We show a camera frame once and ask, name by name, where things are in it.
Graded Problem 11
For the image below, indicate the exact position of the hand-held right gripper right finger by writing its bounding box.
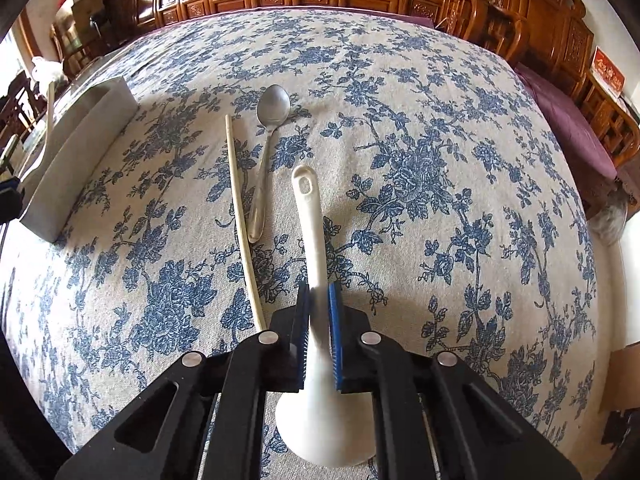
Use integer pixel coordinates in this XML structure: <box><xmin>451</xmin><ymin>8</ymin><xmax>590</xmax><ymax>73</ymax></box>
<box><xmin>327</xmin><ymin>281</ymin><xmax>584</xmax><ymax>480</ymax></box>

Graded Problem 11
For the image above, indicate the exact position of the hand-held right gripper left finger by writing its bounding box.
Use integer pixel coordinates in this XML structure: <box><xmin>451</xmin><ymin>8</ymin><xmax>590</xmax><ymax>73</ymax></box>
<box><xmin>55</xmin><ymin>280</ymin><xmax>311</xmax><ymax>480</ymax></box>

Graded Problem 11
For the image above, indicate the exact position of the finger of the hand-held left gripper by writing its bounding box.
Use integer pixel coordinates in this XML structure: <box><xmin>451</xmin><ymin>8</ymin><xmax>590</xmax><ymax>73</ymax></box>
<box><xmin>0</xmin><ymin>174</ymin><xmax>26</xmax><ymax>226</ymax></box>

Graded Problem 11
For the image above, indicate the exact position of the metal tray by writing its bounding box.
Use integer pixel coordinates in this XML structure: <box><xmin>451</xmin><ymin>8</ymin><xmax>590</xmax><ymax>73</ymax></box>
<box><xmin>16</xmin><ymin>76</ymin><xmax>139</xmax><ymax>244</ymax></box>

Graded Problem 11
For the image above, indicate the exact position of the cream chopstick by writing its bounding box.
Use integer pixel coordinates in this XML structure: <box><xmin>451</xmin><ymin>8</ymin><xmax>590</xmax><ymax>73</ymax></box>
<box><xmin>44</xmin><ymin>81</ymin><xmax>57</xmax><ymax>147</ymax></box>
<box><xmin>224</xmin><ymin>114</ymin><xmax>269</xmax><ymax>334</ymax></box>

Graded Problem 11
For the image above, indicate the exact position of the white plastic rice paddle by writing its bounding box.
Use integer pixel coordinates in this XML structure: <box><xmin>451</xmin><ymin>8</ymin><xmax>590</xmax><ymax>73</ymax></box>
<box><xmin>275</xmin><ymin>165</ymin><xmax>378</xmax><ymax>468</ymax></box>

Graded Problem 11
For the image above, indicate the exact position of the metal spoon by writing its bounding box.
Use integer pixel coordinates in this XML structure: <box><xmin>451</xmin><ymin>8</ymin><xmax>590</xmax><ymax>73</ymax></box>
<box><xmin>247</xmin><ymin>84</ymin><xmax>292</xmax><ymax>244</ymax></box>

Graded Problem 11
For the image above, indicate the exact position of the white plastic bag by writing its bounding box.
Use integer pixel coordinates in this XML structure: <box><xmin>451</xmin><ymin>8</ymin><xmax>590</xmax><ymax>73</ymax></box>
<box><xmin>31</xmin><ymin>56</ymin><xmax>67</xmax><ymax>87</ymax></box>

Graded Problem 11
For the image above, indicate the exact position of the blue floral tablecloth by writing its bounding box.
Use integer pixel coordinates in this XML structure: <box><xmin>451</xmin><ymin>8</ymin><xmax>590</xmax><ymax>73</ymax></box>
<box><xmin>0</xmin><ymin>7</ymin><xmax>602</xmax><ymax>480</ymax></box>

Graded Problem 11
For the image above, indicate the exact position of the grey fluffy object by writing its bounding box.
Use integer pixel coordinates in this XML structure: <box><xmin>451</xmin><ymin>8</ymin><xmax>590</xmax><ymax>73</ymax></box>
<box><xmin>589</xmin><ymin>191</ymin><xmax>629</xmax><ymax>247</ymax></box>

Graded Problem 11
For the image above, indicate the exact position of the wooden side table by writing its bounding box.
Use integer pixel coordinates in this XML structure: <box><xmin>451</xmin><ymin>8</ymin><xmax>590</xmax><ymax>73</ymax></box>
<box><xmin>579</xmin><ymin>74</ymin><xmax>640</xmax><ymax>172</ymax></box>

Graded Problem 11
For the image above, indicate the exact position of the wooden armchair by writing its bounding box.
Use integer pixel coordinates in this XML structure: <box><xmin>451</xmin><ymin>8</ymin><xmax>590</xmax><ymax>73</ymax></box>
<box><xmin>440</xmin><ymin>0</ymin><xmax>532</xmax><ymax>67</ymax></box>

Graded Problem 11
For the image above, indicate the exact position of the red box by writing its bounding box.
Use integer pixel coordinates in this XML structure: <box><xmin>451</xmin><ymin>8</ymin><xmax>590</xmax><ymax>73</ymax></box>
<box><xmin>589</xmin><ymin>46</ymin><xmax>627</xmax><ymax>99</ymax></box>

